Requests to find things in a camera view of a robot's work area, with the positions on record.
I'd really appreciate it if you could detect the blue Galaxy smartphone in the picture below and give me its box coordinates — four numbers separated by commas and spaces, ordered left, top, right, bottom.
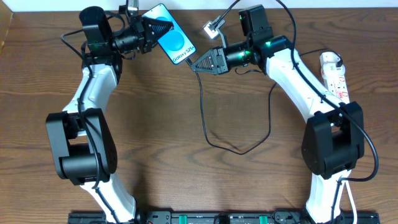
143, 3, 196, 65

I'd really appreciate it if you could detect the black USB charging cable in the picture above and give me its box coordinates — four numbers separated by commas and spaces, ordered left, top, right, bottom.
185, 48, 344, 156

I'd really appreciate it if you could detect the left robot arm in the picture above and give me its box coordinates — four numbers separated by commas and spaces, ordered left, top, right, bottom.
45, 6, 174, 223

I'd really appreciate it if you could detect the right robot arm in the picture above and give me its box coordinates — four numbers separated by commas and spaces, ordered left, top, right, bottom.
190, 5, 371, 223

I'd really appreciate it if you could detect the white USB charger plug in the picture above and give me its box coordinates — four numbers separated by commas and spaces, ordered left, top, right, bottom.
321, 62, 346, 79

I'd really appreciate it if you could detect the white power strip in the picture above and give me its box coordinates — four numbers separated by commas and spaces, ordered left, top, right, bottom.
320, 51, 350, 104

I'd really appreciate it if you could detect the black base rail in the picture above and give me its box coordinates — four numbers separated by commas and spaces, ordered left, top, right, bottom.
67, 210, 381, 224

